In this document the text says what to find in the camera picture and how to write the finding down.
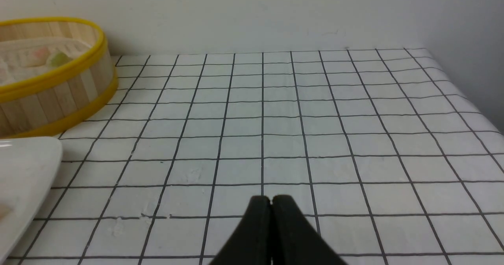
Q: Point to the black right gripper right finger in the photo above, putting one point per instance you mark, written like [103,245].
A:
[294,240]

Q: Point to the white square plate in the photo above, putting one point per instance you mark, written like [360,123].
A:
[28,167]

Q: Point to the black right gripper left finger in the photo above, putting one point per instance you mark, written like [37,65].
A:
[248,244]

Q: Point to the green dumpling in steamer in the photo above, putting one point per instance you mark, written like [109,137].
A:
[58,59]

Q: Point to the pink dumpling in steamer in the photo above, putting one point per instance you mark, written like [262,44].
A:
[37,58]

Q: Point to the bamboo steamer basket yellow rim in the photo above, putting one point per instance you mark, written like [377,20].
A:
[62,98]

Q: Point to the white steamer liner cloth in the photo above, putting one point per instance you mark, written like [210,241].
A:
[14,53]

